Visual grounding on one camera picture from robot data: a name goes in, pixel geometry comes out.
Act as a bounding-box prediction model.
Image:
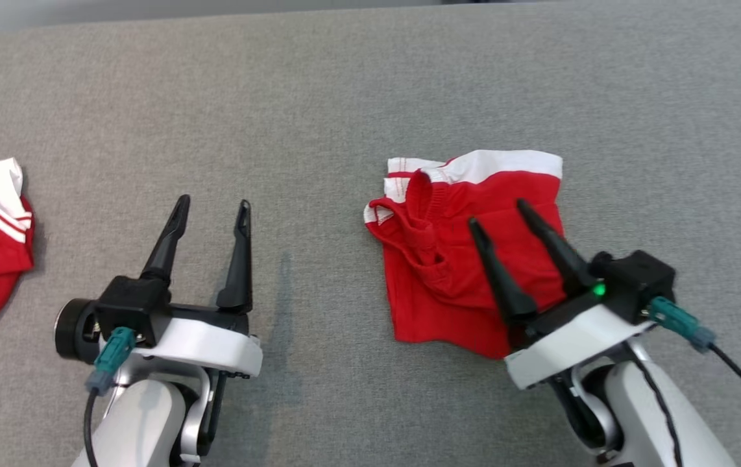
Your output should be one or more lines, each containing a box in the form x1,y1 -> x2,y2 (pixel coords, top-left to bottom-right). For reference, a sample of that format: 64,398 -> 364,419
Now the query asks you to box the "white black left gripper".
54,194 -> 264,380

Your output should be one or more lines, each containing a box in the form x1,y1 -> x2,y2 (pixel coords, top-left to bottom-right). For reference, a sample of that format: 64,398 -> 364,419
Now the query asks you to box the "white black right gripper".
467,198 -> 658,391

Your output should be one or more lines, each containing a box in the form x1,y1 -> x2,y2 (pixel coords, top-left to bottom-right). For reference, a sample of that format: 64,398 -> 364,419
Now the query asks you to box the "red shorts white waistband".
363,149 -> 566,361

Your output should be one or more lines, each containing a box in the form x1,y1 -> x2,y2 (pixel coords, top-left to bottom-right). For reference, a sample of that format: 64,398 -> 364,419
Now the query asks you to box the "right camera cable teal plug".
646,296 -> 741,411

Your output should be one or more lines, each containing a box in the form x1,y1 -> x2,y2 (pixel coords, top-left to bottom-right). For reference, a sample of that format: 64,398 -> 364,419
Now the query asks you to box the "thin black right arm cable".
622,342 -> 684,467

